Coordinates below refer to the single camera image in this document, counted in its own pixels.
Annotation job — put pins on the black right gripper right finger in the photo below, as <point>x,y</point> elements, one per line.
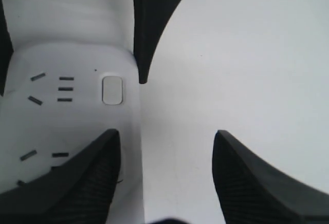
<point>250,190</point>

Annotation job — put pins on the white five-outlet power strip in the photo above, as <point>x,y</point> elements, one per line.
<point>59,98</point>

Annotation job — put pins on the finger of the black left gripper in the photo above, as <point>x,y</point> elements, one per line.
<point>150,20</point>
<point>6,49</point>

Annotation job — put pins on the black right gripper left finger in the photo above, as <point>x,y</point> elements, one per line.
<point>79,191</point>

